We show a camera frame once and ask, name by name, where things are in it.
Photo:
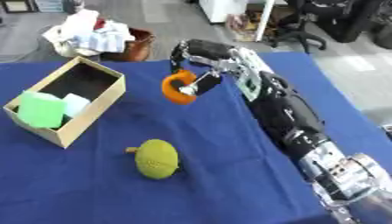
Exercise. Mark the white cabinet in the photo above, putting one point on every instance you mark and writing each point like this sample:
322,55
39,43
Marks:
222,10

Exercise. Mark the pale blue block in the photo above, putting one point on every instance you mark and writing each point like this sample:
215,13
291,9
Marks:
76,104

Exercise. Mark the green durian toy fruit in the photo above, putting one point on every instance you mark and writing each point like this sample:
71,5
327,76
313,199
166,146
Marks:
155,159

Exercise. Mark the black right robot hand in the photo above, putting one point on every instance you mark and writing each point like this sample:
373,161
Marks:
207,49

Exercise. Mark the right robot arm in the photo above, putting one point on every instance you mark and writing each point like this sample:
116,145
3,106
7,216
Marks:
286,116

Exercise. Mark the black office chair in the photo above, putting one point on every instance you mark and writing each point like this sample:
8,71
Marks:
301,23

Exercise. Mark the green block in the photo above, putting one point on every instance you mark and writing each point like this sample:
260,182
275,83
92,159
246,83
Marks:
42,109

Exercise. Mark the brown bag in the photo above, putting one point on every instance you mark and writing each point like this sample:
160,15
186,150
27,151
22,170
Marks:
137,45

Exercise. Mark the tan cardboard box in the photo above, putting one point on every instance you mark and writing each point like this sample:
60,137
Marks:
76,116

